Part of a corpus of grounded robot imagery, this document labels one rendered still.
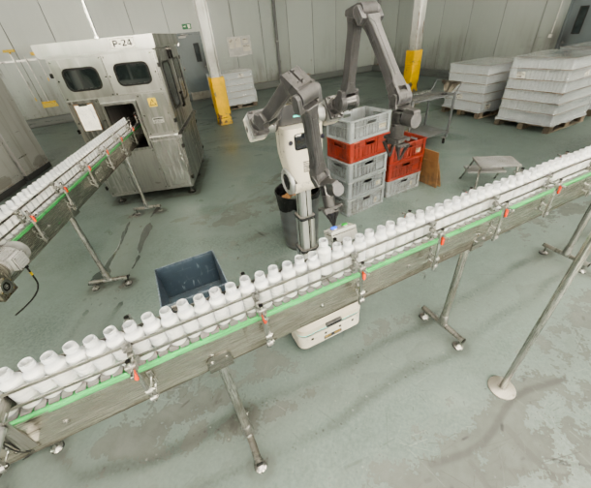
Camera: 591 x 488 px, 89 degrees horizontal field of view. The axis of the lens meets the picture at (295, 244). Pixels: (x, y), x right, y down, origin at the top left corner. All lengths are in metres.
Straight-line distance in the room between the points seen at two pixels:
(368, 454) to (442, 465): 0.37
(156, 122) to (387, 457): 4.27
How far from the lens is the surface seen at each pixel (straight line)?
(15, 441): 1.35
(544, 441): 2.35
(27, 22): 13.03
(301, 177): 1.72
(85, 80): 4.75
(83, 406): 1.35
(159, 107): 4.55
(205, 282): 1.83
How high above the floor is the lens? 1.91
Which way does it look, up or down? 36 degrees down
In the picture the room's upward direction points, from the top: 6 degrees counter-clockwise
